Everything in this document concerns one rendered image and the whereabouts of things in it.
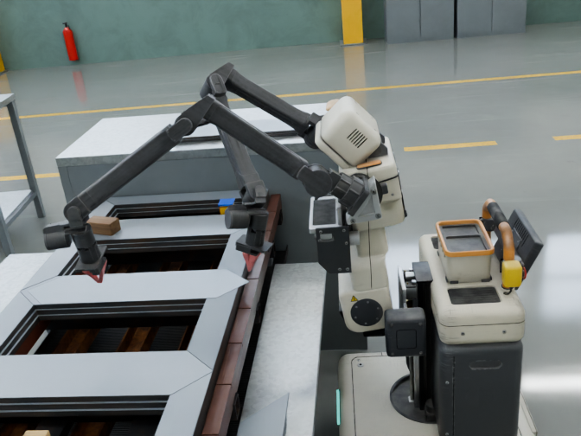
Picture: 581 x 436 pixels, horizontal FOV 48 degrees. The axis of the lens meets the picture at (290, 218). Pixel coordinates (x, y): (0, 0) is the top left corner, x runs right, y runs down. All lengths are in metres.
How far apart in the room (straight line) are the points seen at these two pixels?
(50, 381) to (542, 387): 2.02
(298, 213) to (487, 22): 8.05
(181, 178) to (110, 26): 8.76
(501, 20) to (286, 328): 8.87
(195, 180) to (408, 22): 7.85
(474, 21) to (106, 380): 9.34
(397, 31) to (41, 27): 5.77
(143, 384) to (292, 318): 0.67
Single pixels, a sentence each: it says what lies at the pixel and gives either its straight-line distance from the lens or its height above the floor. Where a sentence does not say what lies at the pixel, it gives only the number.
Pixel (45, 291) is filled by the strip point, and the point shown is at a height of 0.87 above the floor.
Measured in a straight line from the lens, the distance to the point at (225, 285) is 2.10.
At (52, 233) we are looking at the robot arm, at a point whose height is 1.18.
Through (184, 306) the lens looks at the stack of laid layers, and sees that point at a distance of 2.08.
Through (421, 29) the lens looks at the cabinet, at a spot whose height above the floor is 0.17.
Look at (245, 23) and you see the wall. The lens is 11.06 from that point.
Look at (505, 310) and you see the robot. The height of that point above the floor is 0.80.
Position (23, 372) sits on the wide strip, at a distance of 1.94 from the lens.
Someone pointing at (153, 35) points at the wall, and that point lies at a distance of 11.36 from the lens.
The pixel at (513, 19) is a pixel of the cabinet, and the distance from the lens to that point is 10.72.
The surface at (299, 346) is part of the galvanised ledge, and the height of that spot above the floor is 0.68.
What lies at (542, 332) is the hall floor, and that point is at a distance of 3.39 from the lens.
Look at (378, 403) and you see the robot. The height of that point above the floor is 0.28.
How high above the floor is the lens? 1.90
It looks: 24 degrees down
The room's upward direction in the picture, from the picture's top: 6 degrees counter-clockwise
